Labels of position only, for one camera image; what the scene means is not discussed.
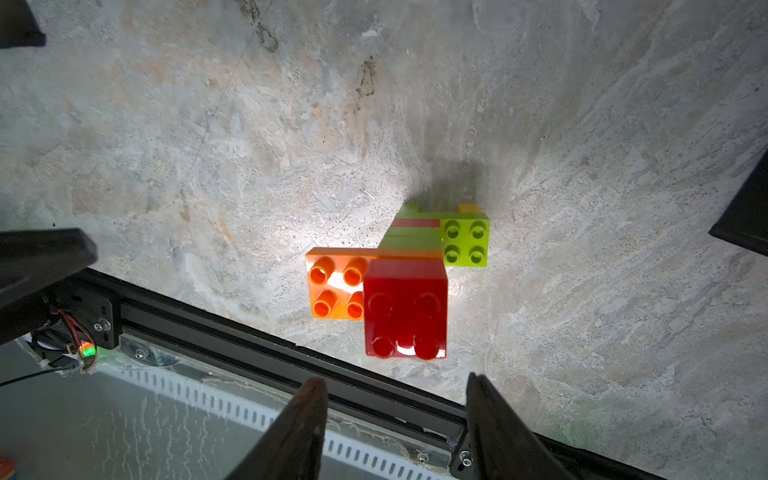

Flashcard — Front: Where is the large lime 2x4 brick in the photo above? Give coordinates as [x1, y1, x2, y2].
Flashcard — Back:
[378, 202, 443, 251]

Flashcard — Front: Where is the checkerboard mat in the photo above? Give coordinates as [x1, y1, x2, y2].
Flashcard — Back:
[709, 153, 768, 256]

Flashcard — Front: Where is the yellow brick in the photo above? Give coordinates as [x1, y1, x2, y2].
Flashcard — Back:
[457, 203, 484, 215]

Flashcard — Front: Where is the lime 2x2 brick front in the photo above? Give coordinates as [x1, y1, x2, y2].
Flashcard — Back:
[440, 213, 490, 268]

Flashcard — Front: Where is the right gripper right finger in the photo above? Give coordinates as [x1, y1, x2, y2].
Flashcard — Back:
[466, 373, 572, 480]

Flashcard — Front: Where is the white slotted cable duct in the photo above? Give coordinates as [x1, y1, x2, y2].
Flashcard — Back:
[103, 366, 451, 479]

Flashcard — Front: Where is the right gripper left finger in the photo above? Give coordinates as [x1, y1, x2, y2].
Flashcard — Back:
[228, 377, 328, 479]

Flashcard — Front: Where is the red brick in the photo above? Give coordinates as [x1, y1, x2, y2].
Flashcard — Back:
[363, 258, 448, 361]
[390, 218, 441, 228]

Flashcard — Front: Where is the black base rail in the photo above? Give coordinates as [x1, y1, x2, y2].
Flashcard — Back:
[35, 268, 667, 480]

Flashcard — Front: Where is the orange 2x4 brick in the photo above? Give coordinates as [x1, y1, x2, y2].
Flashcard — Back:
[305, 247, 442, 321]

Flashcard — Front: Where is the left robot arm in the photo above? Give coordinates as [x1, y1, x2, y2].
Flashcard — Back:
[1, 228, 98, 344]

